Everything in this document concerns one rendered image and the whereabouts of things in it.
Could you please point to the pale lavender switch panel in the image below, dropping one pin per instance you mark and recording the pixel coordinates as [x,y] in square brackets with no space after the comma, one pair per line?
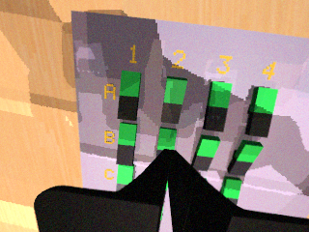
[233,103]

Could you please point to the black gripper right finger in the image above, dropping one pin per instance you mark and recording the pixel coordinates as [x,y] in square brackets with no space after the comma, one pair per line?
[196,206]

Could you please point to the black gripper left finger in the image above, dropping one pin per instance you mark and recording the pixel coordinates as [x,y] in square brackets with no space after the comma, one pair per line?
[135,208]

